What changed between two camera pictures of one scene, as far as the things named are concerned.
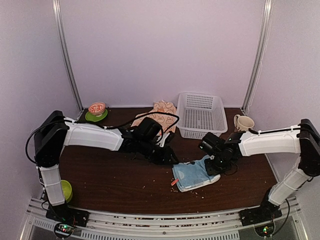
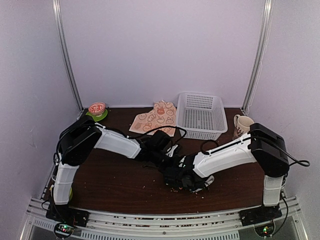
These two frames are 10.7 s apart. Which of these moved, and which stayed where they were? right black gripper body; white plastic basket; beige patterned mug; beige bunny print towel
Moved: right black gripper body
Stayed: white plastic basket; beige patterned mug; beige bunny print towel
